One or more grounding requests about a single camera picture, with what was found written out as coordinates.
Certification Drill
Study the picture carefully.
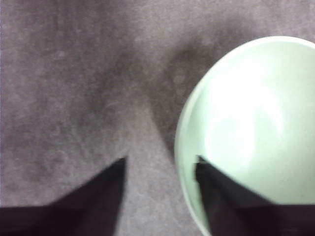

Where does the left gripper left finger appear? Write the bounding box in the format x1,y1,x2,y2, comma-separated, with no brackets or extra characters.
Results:
0,157,127,236

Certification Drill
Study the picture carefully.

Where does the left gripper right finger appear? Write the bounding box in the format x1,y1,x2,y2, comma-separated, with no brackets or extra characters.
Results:
195,155,315,236

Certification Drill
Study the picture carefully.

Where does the green ribbed bowl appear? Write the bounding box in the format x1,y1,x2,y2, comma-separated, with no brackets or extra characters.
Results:
174,35,315,236

